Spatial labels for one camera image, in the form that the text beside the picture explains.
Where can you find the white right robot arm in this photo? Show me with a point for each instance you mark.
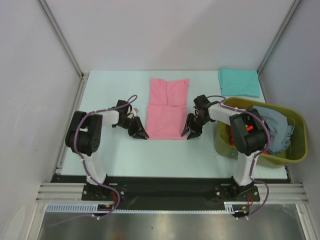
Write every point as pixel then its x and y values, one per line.
pixel 218 111

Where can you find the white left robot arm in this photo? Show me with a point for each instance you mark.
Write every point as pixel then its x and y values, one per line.
pixel 83 136

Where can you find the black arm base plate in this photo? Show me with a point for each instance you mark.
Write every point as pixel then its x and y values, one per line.
pixel 164 192

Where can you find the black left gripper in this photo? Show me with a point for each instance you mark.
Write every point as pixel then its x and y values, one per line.
pixel 138 126

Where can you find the aluminium frame rail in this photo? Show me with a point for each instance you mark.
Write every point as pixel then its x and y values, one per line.
pixel 279 193

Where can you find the aluminium corner post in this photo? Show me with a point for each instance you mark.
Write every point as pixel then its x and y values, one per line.
pixel 280 32
pixel 44 6

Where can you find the right aluminium corner post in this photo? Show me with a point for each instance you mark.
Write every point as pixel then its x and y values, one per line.
pixel 280 32

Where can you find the left aluminium corner post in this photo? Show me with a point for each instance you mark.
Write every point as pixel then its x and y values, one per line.
pixel 44 6

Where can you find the pink t shirt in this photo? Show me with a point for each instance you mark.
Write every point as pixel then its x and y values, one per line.
pixel 167 109

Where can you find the grey slotted cable duct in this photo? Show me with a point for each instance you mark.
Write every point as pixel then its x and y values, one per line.
pixel 104 208

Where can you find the orange t shirt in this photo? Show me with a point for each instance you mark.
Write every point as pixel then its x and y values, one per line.
pixel 249 131

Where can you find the grey blue t shirt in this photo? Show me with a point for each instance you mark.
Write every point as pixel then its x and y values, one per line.
pixel 279 129

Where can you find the olive green plastic basket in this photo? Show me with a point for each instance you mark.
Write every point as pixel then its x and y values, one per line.
pixel 297 150

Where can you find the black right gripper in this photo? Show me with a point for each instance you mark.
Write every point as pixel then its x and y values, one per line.
pixel 189 122

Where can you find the folded teal t shirt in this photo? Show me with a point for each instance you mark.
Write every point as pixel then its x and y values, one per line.
pixel 239 83

